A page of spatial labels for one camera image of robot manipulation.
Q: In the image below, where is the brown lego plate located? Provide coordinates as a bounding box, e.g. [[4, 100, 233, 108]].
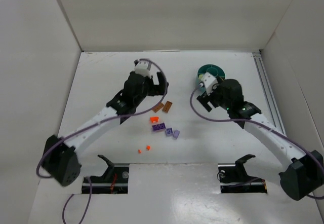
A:
[[163, 101, 173, 113], [152, 102, 164, 113]]

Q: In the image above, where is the dark purple lego brick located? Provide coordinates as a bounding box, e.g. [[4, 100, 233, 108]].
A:
[[152, 123, 166, 132]]

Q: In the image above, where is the lavender square lego brick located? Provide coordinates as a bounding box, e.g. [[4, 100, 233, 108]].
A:
[[165, 128, 173, 137]]

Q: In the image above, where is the lavender sloped lego brick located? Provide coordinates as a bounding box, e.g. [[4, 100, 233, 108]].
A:
[[173, 130, 180, 139]]

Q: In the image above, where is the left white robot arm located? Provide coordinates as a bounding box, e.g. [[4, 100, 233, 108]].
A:
[[36, 71, 169, 187]]

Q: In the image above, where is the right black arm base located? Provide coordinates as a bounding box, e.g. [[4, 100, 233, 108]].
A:
[[217, 154, 268, 194]]

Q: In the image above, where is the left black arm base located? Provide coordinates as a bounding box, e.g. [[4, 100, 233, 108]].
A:
[[90, 155, 130, 195]]

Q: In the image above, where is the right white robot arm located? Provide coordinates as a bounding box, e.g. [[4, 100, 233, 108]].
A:
[[197, 73, 323, 201]]

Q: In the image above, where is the teal divided round container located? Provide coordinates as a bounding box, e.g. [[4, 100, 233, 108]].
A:
[[196, 64, 225, 92]]

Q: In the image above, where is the orange lego dish piece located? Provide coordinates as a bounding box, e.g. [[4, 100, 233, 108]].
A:
[[149, 117, 159, 123]]

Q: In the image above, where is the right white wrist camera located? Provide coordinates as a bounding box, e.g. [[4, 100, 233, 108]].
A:
[[199, 72, 219, 95]]

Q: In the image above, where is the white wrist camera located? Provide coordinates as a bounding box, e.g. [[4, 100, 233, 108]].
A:
[[199, 72, 219, 95], [134, 59, 152, 78]]

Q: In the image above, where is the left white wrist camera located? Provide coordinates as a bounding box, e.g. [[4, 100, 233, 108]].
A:
[[134, 59, 152, 78]]

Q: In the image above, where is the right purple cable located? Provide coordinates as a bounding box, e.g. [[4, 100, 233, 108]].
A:
[[189, 82, 324, 200]]

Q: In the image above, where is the purple cable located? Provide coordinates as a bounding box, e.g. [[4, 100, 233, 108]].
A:
[[189, 82, 324, 200], [36, 58, 168, 224]]

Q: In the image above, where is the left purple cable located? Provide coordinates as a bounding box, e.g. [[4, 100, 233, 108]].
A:
[[36, 58, 168, 224]]

